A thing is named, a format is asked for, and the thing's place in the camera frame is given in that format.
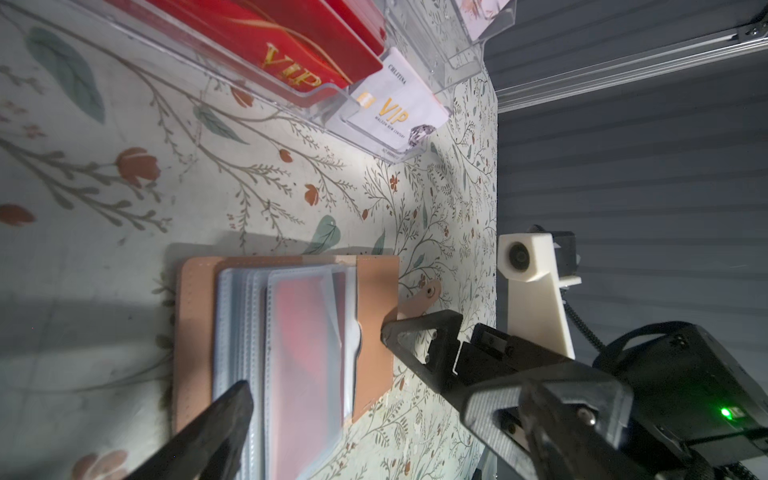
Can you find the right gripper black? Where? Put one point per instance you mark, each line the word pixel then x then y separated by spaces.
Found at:
pixel 546 416

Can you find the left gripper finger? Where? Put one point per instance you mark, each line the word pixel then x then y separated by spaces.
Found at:
pixel 211 446

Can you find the pink leather card wallet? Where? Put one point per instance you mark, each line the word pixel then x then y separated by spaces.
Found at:
pixel 220 333

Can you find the clear acrylic card display stand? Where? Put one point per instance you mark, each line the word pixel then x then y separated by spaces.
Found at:
pixel 430 34

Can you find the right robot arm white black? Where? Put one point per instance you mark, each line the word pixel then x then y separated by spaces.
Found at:
pixel 665 401

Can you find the white VIP diamond card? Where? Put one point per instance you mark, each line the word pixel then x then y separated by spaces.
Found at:
pixel 396 107

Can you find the pink VIP card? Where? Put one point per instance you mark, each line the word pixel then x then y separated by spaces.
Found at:
pixel 484 19

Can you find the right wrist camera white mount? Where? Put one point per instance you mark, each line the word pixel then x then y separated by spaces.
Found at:
pixel 534 303

